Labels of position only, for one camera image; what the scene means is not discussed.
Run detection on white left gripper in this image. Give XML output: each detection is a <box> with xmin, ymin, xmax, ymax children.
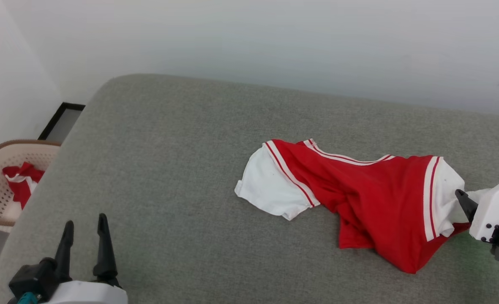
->
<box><xmin>42</xmin><ymin>213</ymin><xmax>128</xmax><ymax>304</ymax></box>

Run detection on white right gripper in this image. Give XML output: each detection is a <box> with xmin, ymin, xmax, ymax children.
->
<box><xmin>455</xmin><ymin>178</ymin><xmax>499</xmax><ymax>242</ymax></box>

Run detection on red and white shirt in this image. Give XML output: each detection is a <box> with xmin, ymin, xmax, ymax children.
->
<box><xmin>235</xmin><ymin>138</ymin><xmax>472</xmax><ymax>274</ymax></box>

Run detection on red clothes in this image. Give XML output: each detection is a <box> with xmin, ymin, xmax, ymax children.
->
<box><xmin>2</xmin><ymin>162</ymin><xmax>46</xmax><ymax>210</ymax></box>

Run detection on grey fabric sofa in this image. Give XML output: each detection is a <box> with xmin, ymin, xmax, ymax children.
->
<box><xmin>0</xmin><ymin>74</ymin><xmax>499</xmax><ymax>304</ymax></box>

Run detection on black framed panel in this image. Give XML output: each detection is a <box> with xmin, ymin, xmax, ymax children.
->
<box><xmin>38</xmin><ymin>102</ymin><xmax>86</xmax><ymax>142</ymax></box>

